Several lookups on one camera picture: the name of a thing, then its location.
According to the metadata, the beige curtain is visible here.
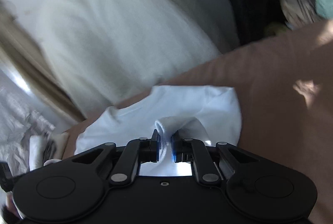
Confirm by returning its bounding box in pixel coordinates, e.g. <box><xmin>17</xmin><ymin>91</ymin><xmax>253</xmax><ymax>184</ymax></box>
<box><xmin>0</xmin><ymin>7</ymin><xmax>87</xmax><ymax>123</ymax></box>

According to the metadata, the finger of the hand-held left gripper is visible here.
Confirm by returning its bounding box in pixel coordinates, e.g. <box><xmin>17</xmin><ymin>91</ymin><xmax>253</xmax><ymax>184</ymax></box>
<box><xmin>0</xmin><ymin>161</ymin><xmax>19</xmax><ymax>192</ymax></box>

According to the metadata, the white T-shirt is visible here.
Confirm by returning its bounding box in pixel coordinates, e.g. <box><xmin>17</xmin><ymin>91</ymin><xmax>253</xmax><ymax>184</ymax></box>
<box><xmin>74</xmin><ymin>85</ymin><xmax>243</xmax><ymax>178</ymax></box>

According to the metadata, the folded white printed shirt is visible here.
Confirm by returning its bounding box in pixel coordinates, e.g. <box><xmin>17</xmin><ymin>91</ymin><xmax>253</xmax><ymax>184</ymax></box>
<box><xmin>29</xmin><ymin>135</ymin><xmax>50</xmax><ymax>170</ymax></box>

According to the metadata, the crinkled silver plastic sheet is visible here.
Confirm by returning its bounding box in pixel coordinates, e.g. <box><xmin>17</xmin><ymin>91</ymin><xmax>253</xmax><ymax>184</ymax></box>
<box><xmin>0</xmin><ymin>88</ymin><xmax>57</xmax><ymax>170</ymax></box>

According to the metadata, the yellow green cloth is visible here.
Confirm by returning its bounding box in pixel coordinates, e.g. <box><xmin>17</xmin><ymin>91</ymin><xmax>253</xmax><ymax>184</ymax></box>
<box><xmin>262</xmin><ymin>22</ymin><xmax>288</xmax><ymax>37</ymax></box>

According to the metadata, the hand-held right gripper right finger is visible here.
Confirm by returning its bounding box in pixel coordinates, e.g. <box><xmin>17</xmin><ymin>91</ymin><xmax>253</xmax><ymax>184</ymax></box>
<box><xmin>170</xmin><ymin>130</ymin><xmax>259</xmax><ymax>186</ymax></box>

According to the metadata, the pale pink cloth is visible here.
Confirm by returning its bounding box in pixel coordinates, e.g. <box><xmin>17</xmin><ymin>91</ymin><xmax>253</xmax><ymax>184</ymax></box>
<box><xmin>278</xmin><ymin>0</ymin><xmax>326</xmax><ymax>31</ymax></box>

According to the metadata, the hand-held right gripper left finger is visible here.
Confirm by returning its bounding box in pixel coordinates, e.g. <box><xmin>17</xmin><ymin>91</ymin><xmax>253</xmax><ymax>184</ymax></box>
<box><xmin>70</xmin><ymin>129</ymin><xmax>161</xmax><ymax>186</ymax></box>

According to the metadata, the white hanging cloth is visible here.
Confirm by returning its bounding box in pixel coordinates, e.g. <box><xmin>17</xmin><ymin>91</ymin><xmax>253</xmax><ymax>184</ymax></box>
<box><xmin>0</xmin><ymin>0</ymin><xmax>230</xmax><ymax>121</ymax></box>

